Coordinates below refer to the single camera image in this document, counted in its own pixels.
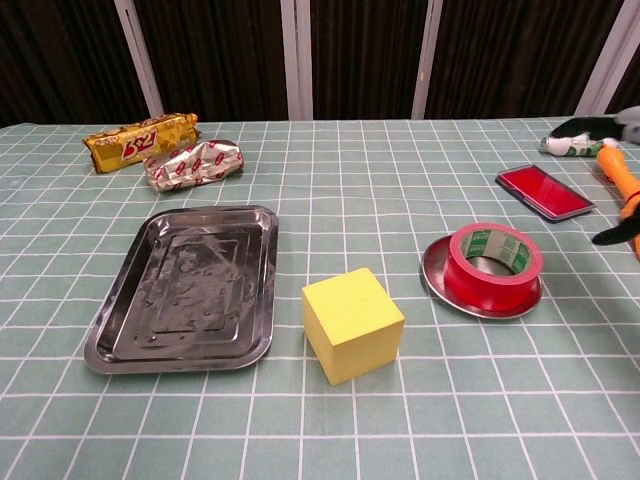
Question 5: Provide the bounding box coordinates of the white frame post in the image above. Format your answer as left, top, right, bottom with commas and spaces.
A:
279, 0, 315, 121
411, 0, 444, 120
113, 0, 165, 117
573, 0, 640, 115

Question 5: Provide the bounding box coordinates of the round steel dish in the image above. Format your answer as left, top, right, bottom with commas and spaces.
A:
419, 234, 545, 320

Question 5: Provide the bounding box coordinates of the gold cracker packet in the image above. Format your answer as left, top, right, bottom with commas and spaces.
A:
82, 112, 201, 175

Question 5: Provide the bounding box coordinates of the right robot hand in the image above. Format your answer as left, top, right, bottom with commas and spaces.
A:
548, 105, 640, 246

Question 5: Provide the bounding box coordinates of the orange rubber chicken toy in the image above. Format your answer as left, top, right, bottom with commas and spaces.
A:
596, 144, 640, 261

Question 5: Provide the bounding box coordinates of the red tape roll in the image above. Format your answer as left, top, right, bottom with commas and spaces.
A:
443, 223, 544, 310

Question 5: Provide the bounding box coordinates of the rectangular steel tray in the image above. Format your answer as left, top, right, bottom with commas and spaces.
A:
83, 206, 280, 376

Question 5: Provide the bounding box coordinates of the yellow foam cube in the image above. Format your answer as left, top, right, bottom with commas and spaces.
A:
301, 267, 405, 387

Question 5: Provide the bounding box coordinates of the silver red snack wrapper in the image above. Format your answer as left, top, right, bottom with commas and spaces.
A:
143, 139, 246, 194

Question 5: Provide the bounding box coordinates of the small white green bottle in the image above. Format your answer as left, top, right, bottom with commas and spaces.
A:
538, 132, 620, 159

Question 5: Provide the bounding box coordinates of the green checked tablecloth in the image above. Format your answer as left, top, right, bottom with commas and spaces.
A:
0, 117, 640, 480

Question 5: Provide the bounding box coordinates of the red ink pad case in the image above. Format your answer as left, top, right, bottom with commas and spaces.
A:
495, 163, 599, 224

